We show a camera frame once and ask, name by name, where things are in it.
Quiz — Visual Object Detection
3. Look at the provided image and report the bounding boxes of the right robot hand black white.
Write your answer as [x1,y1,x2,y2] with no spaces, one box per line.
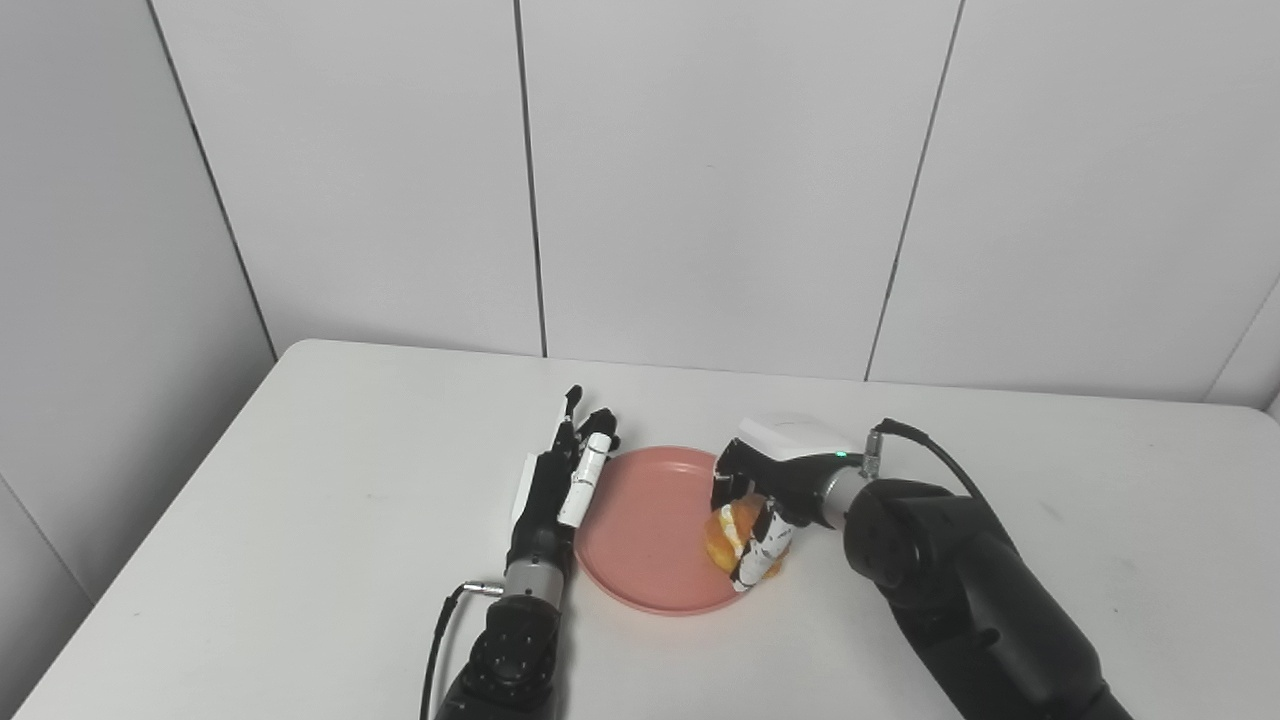
[710,413,863,593]

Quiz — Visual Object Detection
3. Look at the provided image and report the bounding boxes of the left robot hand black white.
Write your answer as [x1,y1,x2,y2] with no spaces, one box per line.
[506,385,621,573]

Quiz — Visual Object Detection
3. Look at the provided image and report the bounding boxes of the orange cream puff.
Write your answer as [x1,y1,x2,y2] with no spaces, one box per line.
[704,499,786,581]

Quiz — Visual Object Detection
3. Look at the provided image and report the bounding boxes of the pink round plate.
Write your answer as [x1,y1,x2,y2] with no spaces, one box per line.
[574,446,771,617]

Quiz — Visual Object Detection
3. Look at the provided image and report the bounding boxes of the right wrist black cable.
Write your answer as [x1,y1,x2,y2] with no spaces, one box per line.
[860,418,993,503]

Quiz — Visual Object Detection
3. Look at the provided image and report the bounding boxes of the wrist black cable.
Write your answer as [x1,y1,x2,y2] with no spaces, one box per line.
[860,418,993,503]
[419,582,506,720]

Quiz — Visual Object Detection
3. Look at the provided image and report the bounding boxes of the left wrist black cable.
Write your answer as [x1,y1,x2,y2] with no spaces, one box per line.
[419,582,506,720]

